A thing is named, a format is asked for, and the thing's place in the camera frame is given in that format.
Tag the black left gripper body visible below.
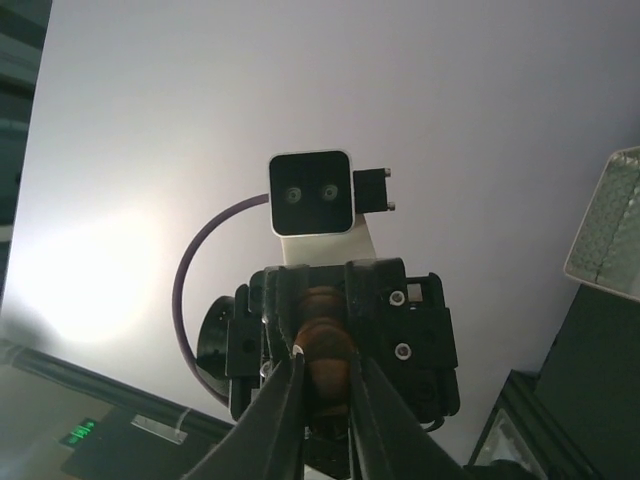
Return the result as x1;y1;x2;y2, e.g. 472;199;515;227
227;256;461;480

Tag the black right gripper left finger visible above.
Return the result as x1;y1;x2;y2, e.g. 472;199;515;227
187;348;305;480

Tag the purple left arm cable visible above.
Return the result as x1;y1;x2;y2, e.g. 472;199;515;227
171;195;274;407

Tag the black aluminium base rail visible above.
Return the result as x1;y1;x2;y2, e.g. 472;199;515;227
0;337;236;480

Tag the brown chess piece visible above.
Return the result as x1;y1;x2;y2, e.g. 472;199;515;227
294;286;356;418

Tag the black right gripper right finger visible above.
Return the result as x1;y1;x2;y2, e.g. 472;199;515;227
349;353;468;480

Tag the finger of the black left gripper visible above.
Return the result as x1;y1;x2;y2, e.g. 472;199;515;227
345;259;383;355
262;265;310;360

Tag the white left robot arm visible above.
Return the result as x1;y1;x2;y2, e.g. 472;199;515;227
191;258;464;479

